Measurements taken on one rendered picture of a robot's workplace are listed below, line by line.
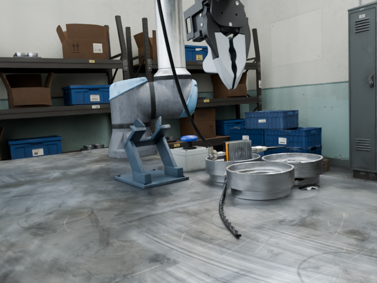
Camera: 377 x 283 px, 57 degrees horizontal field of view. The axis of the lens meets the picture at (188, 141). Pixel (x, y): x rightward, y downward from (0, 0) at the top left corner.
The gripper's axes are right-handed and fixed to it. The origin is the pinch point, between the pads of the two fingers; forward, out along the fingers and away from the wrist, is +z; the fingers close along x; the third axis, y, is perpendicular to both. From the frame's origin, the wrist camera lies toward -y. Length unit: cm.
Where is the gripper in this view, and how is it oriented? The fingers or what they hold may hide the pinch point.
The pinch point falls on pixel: (233, 80)
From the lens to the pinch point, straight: 58.6
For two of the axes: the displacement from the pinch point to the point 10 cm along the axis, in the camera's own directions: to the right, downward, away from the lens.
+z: 1.2, 9.9, -0.1
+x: -8.4, 1.0, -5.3
